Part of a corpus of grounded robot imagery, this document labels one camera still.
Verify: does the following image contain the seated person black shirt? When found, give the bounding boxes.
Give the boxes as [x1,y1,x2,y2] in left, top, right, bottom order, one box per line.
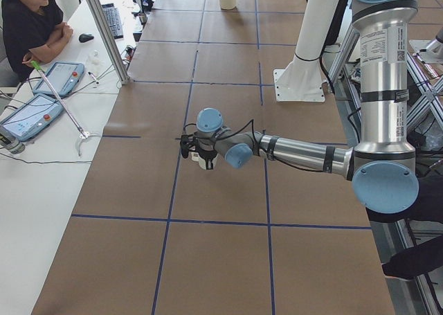
[1,0,73,82]

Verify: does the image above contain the aluminium frame post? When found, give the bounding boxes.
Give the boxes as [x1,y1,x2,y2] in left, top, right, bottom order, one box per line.
[86,0,129,85]

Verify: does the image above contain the long grabber stick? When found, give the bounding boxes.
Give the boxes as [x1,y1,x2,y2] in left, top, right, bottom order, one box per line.
[30,61,101,156]

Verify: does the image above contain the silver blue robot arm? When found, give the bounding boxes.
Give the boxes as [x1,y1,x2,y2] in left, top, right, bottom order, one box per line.
[181,0,419,214]

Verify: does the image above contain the upper blue teach pendant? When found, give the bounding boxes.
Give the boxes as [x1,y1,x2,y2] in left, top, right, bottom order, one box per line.
[45,62,84,98]

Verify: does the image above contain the white pedestal column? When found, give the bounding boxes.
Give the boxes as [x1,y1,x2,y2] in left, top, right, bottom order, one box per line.
[273,0,339,102]

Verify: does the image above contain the lower blue teach pendant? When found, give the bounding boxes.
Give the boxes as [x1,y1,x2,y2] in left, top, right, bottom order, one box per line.
[1,93,63,142]

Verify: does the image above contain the black computer mouse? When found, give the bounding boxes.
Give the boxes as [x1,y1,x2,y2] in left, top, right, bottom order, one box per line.
[78,33,94,43]

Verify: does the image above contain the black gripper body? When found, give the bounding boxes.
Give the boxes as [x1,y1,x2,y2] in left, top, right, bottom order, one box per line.
[197,147,217,160]

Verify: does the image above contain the black keyboard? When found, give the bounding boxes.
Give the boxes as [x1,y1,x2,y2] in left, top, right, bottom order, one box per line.
[102,3,124,39]

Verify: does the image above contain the white mug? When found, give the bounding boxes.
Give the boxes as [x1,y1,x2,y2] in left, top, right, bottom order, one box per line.
[191,152,218,170]

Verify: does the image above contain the blue teach pendant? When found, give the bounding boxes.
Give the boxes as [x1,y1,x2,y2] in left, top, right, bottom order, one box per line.
[45,62,84,98]
[1,93,63,142]

